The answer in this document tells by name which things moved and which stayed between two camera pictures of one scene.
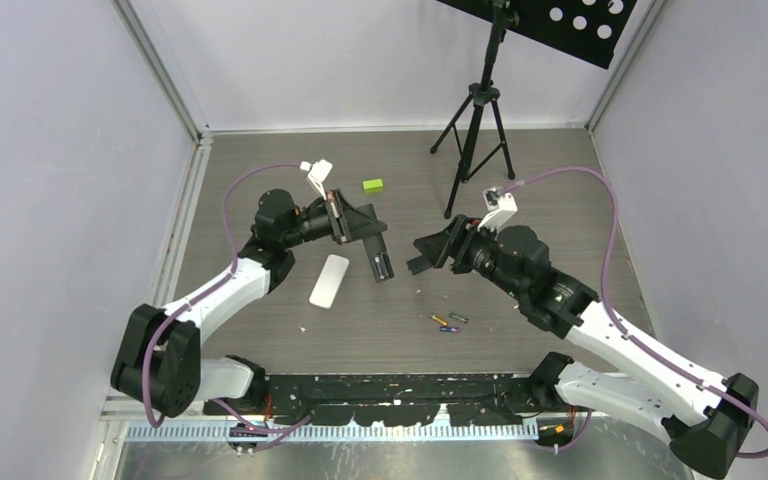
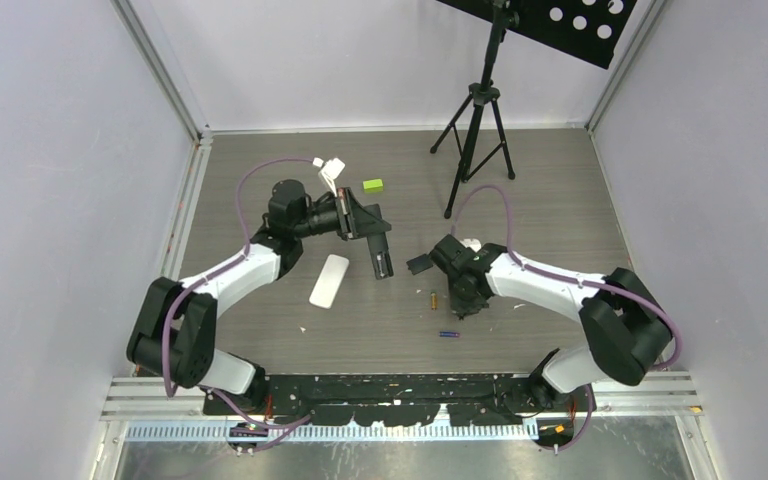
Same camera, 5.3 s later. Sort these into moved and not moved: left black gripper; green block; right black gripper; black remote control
Moved: right black gripper
Not moved: green block; left black gripper; black remote control
